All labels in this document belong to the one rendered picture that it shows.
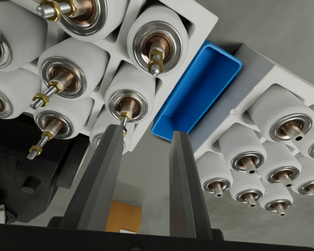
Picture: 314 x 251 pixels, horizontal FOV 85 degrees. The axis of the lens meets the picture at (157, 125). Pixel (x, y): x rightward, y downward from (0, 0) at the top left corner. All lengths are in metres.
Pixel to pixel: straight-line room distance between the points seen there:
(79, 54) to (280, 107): 0.38
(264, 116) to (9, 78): 0.51
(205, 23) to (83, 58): 0.22
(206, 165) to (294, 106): 0.25
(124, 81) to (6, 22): 0.19
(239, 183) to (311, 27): 0.46
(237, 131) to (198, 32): 0.26
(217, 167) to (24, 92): 0.49
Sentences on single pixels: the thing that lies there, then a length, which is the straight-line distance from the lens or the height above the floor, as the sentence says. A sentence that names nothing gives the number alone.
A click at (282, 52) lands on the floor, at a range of 0.64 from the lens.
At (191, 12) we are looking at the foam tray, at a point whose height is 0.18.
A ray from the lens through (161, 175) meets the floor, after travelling 0.92.
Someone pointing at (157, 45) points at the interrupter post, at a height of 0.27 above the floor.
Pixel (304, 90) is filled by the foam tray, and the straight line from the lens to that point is 0.49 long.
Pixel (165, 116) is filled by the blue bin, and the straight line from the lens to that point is 0.63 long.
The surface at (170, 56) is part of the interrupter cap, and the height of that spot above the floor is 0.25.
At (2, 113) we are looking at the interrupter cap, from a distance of 0.46.
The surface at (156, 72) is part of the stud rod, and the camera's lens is 0.20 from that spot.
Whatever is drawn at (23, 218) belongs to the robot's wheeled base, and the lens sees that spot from 1.21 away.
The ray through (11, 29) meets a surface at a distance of 0.37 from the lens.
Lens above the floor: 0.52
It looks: 51 degrees down
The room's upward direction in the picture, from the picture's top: 177 degrees counter-clockwise
